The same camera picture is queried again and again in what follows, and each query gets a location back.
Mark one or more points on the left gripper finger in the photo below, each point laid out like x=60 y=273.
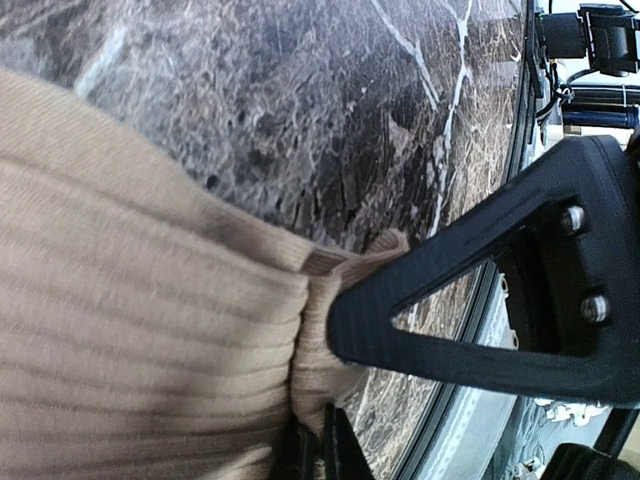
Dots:
x=335 y=454

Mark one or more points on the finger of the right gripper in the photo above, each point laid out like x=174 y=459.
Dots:
x=561 y=239

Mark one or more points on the black front rail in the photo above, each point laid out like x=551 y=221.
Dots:
x=488 y=133

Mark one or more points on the white slotted cable duct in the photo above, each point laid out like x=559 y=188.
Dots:
x=489 y=435

